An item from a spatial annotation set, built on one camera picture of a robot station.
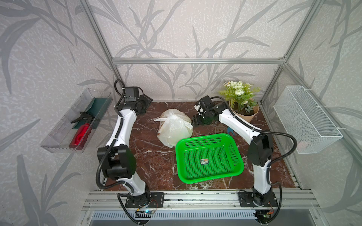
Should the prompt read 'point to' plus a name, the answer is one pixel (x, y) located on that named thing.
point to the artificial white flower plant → (240, 94)
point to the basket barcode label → (204, 161)
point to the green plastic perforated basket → (225, 160)
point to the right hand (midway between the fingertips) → (195, 121)
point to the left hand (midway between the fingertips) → (150, 100)
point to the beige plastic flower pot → (245, 108)
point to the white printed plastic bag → (175, 125)
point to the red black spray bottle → (81, 135)
